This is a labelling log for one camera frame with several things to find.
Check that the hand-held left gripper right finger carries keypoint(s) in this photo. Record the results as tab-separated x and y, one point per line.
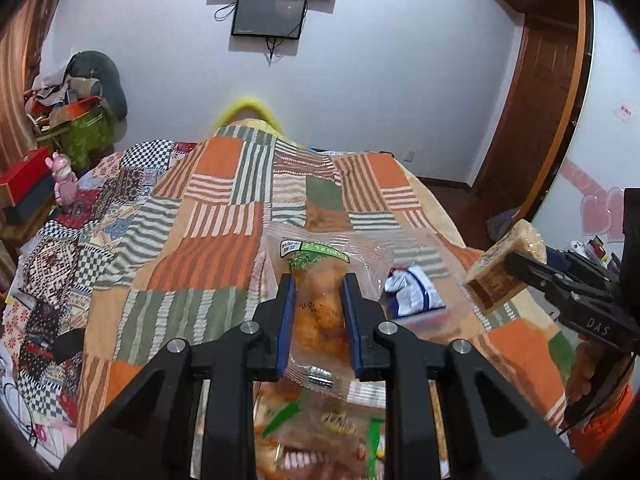
350	322

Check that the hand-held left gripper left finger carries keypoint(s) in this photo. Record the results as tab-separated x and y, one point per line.
286	322

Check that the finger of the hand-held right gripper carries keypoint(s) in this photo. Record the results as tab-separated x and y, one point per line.
559	258
525	268

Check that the clear packet of orange snack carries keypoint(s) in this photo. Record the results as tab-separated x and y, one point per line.
317	305

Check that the person's right forearm orange sleeve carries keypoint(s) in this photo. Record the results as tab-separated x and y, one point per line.
602	430

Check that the person's right hand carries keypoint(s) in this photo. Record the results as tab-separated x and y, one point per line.
582	372

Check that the dark cloth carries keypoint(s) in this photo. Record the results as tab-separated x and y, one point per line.
502	230

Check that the blue and white snack packet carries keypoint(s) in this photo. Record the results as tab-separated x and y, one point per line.
412	292

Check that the orange snack packet green print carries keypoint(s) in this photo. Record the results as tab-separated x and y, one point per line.
310	430

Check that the orange striped patchwork blanket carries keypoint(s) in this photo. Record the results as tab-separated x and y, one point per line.
215	220

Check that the brown wooden door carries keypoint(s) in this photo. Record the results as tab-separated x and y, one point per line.
537	120

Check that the yellow pillow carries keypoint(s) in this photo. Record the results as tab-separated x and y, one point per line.
247	110

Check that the black flat device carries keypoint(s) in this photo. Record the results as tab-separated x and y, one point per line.
69	345

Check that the checkered printed quilt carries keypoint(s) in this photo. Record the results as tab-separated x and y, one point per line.
65	270

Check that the pink toy figure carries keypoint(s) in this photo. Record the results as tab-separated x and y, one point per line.
64	182

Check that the green bag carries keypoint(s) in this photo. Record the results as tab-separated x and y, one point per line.
87	137

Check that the dark grey box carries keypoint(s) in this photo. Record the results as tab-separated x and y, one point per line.
27	205

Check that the flat red box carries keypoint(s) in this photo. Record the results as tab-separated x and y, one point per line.
75	110

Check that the large red box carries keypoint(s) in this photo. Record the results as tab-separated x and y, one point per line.
25	172

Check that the small black monitor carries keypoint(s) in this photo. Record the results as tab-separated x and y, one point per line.
269	15

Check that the striped brown curtain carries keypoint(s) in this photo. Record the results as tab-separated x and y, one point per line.
22	60

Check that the pink heart wall stickers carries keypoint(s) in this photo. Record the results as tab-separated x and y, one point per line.
597	210

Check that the small pink wall sticker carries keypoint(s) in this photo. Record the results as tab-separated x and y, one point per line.
625	112

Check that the white wall socket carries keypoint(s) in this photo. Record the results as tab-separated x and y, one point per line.
410	155

